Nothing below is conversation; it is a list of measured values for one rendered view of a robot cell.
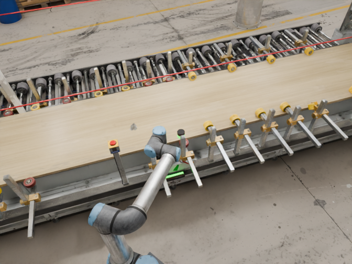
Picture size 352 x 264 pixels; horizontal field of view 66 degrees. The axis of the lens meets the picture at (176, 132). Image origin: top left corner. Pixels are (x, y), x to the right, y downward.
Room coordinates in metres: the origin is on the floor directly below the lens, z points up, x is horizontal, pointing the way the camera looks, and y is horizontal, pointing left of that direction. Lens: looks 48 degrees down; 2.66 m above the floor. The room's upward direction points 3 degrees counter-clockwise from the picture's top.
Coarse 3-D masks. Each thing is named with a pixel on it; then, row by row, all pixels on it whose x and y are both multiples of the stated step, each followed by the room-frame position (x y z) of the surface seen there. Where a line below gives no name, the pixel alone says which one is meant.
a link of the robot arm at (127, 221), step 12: (168, 156) 0.99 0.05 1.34; (156, 168) 0.89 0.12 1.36; (168, 168) 0.91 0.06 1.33; (156, 180) 0.80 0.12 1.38; (144, 192) 0.72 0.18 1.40; (156, 192) 0.74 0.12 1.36; (144, 204) 0.64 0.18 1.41; (120, 216) 0.57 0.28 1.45; (132, 216) 0.57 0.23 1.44; (144, 216) 0.58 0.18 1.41; (120, 228) 0.52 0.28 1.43; (132, 228) 0.52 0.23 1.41
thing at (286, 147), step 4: (260, 116) 1.68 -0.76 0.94; (264, 116) 1.65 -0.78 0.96; (264, 120) 1.62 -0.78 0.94; (272, 128) 1.51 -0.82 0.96; (272, 132) 1.48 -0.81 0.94; (276, 132) 1.46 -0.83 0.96; (276, 136) 1.43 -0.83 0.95; (280, 136) 1.42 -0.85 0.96; (280, 140) 1.37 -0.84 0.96; (284, 144) 1.33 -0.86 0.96; (284, 148) 1.31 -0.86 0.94; (288, 148) 1.29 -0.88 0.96; (288, 152) 1.26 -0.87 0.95; (292, 152) 1.25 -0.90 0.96
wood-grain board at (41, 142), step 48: (336, 48) 2.76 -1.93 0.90; (144, 96) 2.08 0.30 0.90; (192, 96) 2.04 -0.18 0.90; (240, 96) 2.00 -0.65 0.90; (288, 96) 1.96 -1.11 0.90; (336, 96) 1.93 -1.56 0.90; (0, 144) 1.54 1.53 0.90; (48, 144) 1.51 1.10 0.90; (96, 144) 1.48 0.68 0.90; (144, 144) 1.46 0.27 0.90
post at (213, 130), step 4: (212, 128) 1.40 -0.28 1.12; (212, 132) 1.39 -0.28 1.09; (212, 136) 1.39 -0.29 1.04; (212, 140) 1.39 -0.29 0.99; (208, 148) 1.42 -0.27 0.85; (212, 148) 1.39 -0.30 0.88; (208, 152) 1.41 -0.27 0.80; (212, 152) 1.39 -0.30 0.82; (208, 156) 1.40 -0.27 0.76; (212, 156) 1.39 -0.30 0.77
